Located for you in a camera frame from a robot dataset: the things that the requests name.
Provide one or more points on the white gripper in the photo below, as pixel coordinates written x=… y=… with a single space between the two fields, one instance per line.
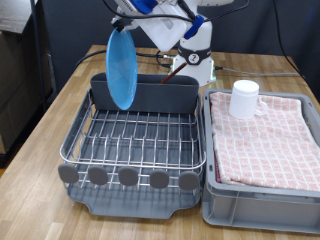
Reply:
x=163 y=31

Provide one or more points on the blue round plate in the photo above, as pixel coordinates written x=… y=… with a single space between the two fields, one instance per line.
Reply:
x=121 y=70

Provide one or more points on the brown wooden spoon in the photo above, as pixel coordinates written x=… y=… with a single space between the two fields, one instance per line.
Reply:
x=171 y=73

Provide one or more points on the white plastic mug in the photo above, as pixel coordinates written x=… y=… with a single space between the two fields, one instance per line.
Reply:
x=243 y=98

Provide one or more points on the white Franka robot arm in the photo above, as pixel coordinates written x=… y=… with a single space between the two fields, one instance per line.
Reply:
x=200 y=50

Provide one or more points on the grey dish drying rack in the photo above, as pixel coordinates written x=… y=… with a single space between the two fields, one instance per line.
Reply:
x=123 y=205

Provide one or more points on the dark grey cutlery holder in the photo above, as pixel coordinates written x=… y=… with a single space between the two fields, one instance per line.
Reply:
x=160 y=95

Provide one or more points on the brown cardboard box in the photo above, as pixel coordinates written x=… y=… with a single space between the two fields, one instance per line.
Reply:
x=16 y=93

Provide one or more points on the red label strip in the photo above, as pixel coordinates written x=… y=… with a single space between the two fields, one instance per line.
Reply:
x=218 y=170

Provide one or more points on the pink checkered cloth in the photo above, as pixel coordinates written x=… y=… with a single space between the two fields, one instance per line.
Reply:
x=266 y=150

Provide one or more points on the grey plastic crate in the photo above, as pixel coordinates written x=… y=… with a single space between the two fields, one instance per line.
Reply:
x=260 y=210

